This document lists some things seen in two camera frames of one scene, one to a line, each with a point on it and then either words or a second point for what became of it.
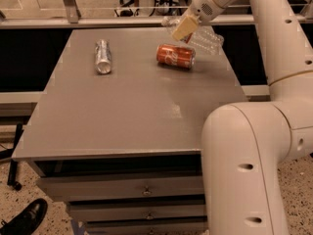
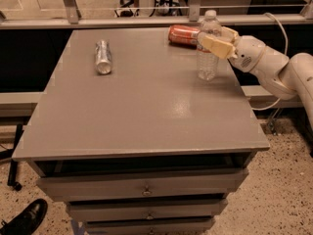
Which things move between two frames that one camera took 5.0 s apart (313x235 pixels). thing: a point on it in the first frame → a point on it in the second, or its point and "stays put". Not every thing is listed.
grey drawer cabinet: [117, 129] stays put
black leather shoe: [27, 220] stays put
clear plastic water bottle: [203, 37] → [207, 62]
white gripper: [202, 8] → [248, 55]
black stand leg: [13, 167] stays put
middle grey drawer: [82, 212] stays put
